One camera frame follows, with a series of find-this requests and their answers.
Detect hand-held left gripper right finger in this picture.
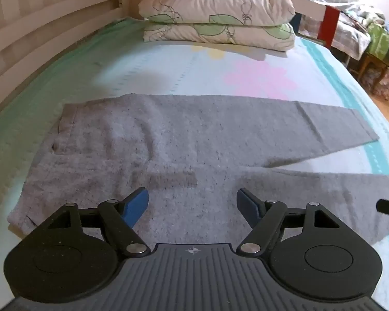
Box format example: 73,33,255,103
236,188,342,256

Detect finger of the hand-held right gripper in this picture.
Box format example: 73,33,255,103
376,197,389,225

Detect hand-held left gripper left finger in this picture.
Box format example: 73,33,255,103
47,187,150,257

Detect grey pants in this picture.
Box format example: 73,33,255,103
7,93,389,245

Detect wooden stool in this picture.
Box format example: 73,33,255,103
347,53,389,101

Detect pastel flower print bed sheet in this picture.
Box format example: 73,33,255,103
0,18,389,299

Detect green patterned cloth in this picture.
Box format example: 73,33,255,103
366,22,389,70

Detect bed with patterned blanket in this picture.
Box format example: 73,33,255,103
298,0,387,61

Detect leaf print pillow yellow band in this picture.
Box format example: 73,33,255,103
139,0,296,27

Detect red bed post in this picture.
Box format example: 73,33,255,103
322,6,340,48

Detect white wooden bed frame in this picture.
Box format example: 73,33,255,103
0,0,326,117

